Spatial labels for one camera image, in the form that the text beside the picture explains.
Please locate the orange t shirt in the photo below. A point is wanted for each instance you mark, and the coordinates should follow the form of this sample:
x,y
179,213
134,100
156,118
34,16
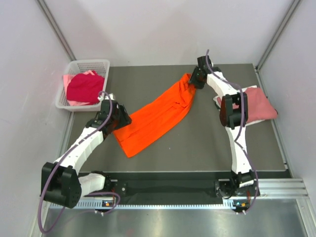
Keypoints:
x,y
155,119

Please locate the white plastic laundry basket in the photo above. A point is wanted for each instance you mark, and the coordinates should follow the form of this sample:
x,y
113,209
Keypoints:
x,y
100,66

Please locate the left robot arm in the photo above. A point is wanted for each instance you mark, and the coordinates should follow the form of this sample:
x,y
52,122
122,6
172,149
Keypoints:
x,y
60,180

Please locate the light pink shirt in basket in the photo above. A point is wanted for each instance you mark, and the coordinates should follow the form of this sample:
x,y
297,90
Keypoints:
x,y
66,81

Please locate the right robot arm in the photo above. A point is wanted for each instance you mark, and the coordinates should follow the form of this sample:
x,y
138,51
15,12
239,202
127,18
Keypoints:
x,y
233,117

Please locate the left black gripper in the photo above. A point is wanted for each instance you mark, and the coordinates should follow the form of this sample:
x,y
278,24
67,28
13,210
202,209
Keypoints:
x,y
125,120

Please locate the grey slotted cable duct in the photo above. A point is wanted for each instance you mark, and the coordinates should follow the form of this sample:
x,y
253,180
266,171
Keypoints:
x,y
104,203

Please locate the folded dusty pink t shirt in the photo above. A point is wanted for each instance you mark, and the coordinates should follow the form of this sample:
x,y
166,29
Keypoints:
x,y
259,106

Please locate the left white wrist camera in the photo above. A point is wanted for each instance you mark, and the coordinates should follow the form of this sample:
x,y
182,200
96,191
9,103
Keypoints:
x,y
104,96

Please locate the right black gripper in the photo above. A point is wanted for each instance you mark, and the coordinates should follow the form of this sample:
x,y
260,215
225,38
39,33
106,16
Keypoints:
x,y
198,86

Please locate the magenta shirt in basket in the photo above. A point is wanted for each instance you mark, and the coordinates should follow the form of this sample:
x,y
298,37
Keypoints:
x,y
85,88

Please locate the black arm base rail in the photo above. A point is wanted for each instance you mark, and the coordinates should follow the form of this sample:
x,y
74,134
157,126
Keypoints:
x,y
183,188

